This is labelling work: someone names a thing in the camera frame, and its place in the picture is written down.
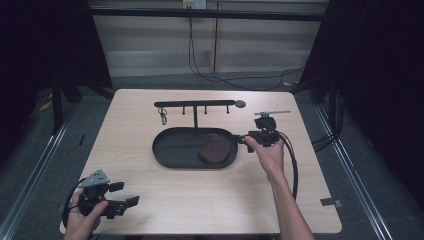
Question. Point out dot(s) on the person's left hand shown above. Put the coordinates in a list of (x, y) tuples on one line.
[(78, 226)]

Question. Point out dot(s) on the white wall socket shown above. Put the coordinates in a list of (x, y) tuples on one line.
[(195, 4)]

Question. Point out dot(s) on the black horizontal frame bar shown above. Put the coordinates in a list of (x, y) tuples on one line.
[(206, 14)]

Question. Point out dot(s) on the yellow tape scrap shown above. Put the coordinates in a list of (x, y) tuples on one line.
[(45, 106)]

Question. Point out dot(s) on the black curtain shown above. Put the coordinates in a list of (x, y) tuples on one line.
[(40, 50), (383, 83)]

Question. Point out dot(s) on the silver carabiner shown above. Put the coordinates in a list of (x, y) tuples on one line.
[(163, 116)]

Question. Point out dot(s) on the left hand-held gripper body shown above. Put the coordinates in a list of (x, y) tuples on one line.
[(95, 186)]

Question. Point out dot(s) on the brown leather pouch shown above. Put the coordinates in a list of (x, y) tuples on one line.
[(216, 149)]

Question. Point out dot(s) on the metal floor rail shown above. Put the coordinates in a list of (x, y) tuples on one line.
[(30, 186), (356, 180)]

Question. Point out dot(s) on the person's right hand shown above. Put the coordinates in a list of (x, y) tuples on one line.
[(271, 160)]

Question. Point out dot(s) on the black hook rack with tray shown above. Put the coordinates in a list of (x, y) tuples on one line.
[(176, 148)]

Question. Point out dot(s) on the grey tape strip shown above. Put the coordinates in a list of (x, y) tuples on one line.
[(331, 202)]

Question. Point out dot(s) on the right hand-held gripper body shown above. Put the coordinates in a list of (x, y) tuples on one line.
[(266, 133)]

